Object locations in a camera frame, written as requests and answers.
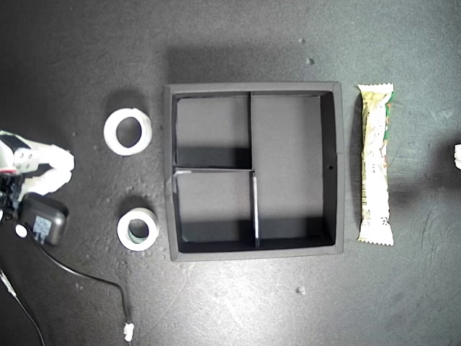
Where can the small white tape roll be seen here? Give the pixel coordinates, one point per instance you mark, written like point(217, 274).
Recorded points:
point(123, 234)

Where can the black compartment tray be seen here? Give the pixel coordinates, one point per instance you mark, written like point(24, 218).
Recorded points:
point(288, 144)

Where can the black camera box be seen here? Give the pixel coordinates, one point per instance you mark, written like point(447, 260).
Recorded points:
point(47, 220)

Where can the large white tape roll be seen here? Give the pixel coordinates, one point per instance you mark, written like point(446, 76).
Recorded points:
point(109, 138)

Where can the snack bar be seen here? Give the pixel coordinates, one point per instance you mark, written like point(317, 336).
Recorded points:
point(374, 162)

